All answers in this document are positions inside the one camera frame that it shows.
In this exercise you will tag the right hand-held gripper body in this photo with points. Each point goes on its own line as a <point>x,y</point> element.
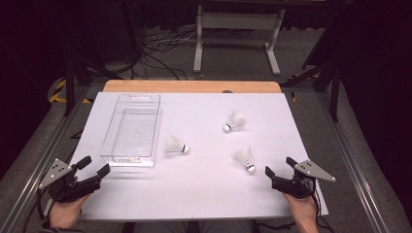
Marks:
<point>296,187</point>

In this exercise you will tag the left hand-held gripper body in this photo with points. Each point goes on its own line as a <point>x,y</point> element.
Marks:
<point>64,191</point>

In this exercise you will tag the white feather shuttlecock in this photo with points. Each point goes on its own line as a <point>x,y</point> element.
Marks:
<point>175,144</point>
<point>234,121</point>
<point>245,158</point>

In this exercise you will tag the clear plastic bin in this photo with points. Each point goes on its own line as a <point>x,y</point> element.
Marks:
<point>132,142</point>

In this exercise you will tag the person's right hand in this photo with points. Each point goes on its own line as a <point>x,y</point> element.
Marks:
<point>304,210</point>

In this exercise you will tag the person's left hand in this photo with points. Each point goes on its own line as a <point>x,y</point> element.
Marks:
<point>66,215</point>

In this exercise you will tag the white table board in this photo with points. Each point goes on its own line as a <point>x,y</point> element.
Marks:
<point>200,187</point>

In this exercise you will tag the yellow black floor tape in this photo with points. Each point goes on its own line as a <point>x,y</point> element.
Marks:
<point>56,95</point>

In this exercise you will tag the black metal stand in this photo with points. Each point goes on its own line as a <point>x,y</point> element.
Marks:
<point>335,87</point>
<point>69,84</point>

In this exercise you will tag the grey metal floor rail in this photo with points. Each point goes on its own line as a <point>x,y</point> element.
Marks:
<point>353,168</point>
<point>35,171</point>

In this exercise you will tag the white metal stand frame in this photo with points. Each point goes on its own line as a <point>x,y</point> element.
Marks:
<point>239,21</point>

